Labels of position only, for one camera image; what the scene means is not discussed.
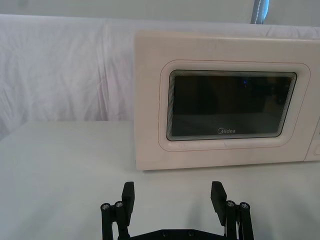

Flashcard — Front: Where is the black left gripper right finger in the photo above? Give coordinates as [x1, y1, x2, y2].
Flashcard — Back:
[211, 181, 255, 240]

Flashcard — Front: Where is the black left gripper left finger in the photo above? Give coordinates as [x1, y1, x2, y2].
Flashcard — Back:
[100, 181, 136, 240]

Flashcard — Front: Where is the white table cloth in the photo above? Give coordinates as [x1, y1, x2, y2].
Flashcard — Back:
[0, 121, 320, 240]

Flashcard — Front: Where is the cream microwave oven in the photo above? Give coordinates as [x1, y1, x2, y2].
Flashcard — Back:
[133, 30, 320, 172]

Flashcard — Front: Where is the white curtain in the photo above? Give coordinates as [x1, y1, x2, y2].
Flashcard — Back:
[0, 0, 320, 141]

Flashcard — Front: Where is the grey striped post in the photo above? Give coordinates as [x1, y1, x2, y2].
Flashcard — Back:
[250, 0, 271, 25]

